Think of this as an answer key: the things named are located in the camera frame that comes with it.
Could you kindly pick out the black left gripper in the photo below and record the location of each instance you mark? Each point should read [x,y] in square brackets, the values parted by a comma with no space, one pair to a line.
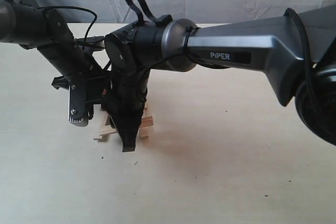
[86,87]

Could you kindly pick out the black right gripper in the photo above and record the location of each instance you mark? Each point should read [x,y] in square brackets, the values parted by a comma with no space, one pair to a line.
[124,102]

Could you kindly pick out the short wood strip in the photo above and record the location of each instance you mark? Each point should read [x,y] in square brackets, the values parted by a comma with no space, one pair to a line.
[147,121]

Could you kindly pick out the thin wood strip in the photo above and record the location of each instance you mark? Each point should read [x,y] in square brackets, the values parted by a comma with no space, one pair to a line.
[105,129]

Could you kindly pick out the wood strip with black dots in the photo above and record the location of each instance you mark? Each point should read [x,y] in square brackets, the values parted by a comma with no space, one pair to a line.
[144,132]

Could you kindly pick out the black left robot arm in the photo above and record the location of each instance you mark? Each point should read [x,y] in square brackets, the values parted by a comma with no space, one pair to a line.
[46,30]

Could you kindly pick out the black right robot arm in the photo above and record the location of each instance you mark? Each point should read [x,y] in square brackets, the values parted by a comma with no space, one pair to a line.
[296,52]

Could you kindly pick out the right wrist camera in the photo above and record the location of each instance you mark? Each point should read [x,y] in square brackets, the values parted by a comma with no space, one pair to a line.
[77,112]

